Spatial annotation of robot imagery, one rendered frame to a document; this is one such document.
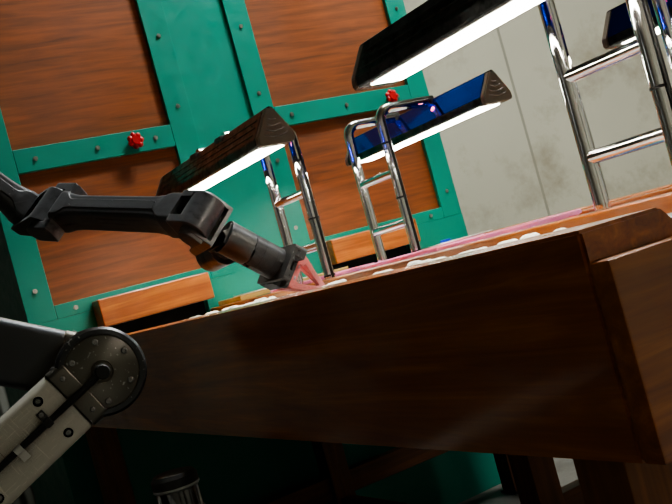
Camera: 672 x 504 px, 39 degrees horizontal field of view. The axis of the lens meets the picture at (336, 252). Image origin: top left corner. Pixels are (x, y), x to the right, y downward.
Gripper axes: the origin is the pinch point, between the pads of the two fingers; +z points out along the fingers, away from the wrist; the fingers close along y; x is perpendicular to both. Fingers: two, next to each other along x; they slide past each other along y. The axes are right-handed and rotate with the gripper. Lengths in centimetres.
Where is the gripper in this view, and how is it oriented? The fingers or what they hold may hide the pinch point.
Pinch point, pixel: (319, 286)
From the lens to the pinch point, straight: 162.1
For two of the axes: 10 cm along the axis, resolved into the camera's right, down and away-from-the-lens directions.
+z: 8.0, 4.4, 4.0
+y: -5.0, 1.2, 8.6
